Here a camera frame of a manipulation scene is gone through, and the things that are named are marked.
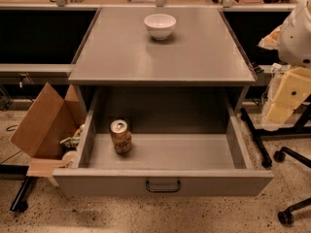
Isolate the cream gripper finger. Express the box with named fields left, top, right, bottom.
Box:
left=264, top=67, right=311, bottom=124

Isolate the orange soda can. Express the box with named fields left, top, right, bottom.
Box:
left=110, top=119, right=132, bottom=154

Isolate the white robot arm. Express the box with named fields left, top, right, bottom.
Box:
left=260, top=0, right=311, bottom=131

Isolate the open grey top drawer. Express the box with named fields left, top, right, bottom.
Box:
left=52, top=86, right=275, bottom=198

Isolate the black stand leg right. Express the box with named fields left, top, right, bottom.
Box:
left=240, top=108, right=272, bottom=168

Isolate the black stand leg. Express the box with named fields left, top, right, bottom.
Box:
left=240, top=108, right=272, bottom=168
left=10, top=177, right=37, bottom=213

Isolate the black office chair base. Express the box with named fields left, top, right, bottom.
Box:
left=273, top=146, right=311, bottom=226

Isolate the white ceramic bowl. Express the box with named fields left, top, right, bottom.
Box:
left=144, top=14, right=177, bottom=40

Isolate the crumpled trash in box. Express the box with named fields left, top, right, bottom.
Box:
left=59, top=124, right=85, bottom=149

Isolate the brown cardboard box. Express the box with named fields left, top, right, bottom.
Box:
left=10, top=83, right=86, bottom=178

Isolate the black stand leg left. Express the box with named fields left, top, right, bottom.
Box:
left=10, top=177, right=37, bottom=213

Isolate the black drawer handle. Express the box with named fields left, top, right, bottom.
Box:
left=145, top=181, right=182, bottom=193

